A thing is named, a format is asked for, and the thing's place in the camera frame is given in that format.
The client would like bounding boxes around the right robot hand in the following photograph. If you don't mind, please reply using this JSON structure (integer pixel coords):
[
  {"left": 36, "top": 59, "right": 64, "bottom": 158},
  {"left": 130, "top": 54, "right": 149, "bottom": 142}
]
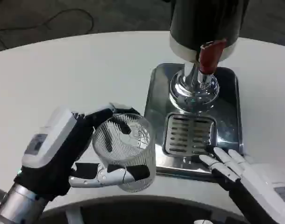
[{"left": 198, "top": 146, "right": 285, "bottom": 224}]

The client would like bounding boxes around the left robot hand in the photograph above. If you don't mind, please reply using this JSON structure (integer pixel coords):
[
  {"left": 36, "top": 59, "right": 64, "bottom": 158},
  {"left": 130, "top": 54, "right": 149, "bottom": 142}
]
[{"left": 13, "top": 102, "right": 150, "bottom": 203}]

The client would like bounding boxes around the clear ribbed glass cup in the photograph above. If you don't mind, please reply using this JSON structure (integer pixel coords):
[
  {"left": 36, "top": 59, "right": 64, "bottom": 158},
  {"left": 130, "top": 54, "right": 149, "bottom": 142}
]
[{"left": 92, "top": 113, "right": 157, "bottom": 193}]

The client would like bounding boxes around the steel drip grid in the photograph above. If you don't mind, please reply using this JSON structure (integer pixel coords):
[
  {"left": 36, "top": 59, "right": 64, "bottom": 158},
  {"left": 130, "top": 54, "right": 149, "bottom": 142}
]
[{"left": 162, "top": 112, "right": 217, "bottom": 156}]

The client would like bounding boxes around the steel drip tray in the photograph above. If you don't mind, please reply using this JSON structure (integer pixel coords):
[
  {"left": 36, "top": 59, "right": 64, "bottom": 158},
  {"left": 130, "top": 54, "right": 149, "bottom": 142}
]
[{"left": 143, "top": 62, "right": 245, "bottom": 176}]

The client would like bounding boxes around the robot torso collar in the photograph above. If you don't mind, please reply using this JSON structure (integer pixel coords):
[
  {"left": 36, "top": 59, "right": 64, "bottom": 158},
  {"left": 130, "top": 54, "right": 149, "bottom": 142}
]
[{"left": 41, "top": 189, "right": 278, "bottom": 224}]

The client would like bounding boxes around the red dispenser tap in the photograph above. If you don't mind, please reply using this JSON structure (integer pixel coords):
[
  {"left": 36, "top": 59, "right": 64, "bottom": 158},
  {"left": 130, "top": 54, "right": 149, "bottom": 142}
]
[{"left": 199, "top": 39, "right": 228, "bottom": 75}]

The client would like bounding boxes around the black drink dispenser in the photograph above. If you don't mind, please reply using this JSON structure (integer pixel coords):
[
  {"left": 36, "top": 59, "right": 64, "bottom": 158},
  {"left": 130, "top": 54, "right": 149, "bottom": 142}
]
[{"left": 168, "top": 0, "right": 242, "bottom": 115}]

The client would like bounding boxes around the black floor cable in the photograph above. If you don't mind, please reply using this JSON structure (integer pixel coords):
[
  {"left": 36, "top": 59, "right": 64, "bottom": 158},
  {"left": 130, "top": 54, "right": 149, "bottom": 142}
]
[{"left": 0, "top": 8, "right": 94, "bottom": 47}]

